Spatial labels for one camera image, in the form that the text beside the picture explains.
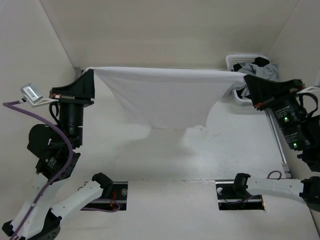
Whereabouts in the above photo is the metal table edge rail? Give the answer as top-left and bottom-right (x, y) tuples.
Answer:
(264, 109), (292, 179)

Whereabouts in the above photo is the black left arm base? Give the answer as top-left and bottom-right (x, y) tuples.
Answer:
(83, 182), (128, 213)

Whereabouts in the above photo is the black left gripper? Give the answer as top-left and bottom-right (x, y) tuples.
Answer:
(51, 68), (97, 146)

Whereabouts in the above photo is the grey tank top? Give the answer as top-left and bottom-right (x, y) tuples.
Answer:
(225, 62), (279, 100)

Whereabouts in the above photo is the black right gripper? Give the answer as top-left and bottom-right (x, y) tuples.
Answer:
(243, 73), (313, 148)

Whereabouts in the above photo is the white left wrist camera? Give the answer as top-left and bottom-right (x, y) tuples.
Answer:
(20, 83), (58, 107)

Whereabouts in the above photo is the white tank top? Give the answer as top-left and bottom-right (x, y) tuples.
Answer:
(85, 66), (244, 130)

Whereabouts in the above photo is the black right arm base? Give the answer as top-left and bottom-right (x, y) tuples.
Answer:
(215, 180), (265, 211)

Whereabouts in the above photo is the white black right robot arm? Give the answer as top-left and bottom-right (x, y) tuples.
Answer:
(231, 75), (320, 212)

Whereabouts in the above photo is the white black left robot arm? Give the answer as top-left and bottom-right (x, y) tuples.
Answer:
(2, 69), (114, 240)

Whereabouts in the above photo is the white plastic laundry basket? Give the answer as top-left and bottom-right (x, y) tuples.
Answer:
(223, 53), (270, 107)

